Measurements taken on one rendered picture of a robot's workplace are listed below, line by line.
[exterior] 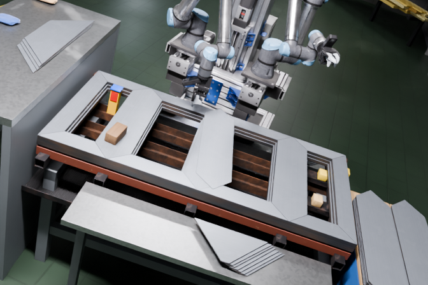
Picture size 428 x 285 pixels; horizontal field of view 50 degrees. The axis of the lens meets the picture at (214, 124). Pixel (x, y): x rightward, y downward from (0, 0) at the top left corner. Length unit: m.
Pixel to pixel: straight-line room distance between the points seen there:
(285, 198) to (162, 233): 0.63
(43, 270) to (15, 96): 1.08
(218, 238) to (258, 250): 0.18
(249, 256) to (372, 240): 0.64
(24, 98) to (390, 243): 1.83
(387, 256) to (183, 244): 0.96
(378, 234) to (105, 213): 1.31
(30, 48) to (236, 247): 1.42
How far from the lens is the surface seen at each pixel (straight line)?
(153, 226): 2.10
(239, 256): 2.06
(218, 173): 2.28
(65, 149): 2.25
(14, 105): 2.14
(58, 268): 2.85
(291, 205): 2.29
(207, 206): 2.20
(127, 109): 2.55
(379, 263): 2.32
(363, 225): 2.46
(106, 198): 2.17
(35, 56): 2.49
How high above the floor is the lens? 2.26
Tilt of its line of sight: 32 degrees down
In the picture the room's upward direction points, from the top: 19 degrees clockwise
